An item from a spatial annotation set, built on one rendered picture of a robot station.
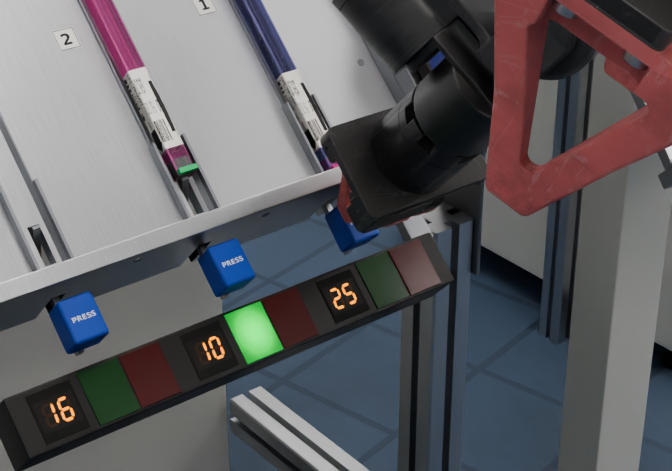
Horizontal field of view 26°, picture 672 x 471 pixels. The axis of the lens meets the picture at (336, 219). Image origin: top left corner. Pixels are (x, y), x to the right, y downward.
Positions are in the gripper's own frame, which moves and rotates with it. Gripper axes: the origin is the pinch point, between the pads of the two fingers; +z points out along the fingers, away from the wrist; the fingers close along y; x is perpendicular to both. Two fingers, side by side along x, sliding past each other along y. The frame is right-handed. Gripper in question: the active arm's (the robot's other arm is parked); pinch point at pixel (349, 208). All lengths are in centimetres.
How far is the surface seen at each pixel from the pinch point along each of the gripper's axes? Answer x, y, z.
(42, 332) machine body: -7.7, 8.6, 39.5
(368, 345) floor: -2, -60, 99
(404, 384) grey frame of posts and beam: 11.1, -11.0, 20.5
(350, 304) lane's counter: 5.9, 2.1, 2.1
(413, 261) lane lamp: 4.8, -4.3, 2.1
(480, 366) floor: 8, -69, 90
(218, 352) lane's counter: 5.6, 12.8, 2.1
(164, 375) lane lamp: 5.7, 16.9, 2.1
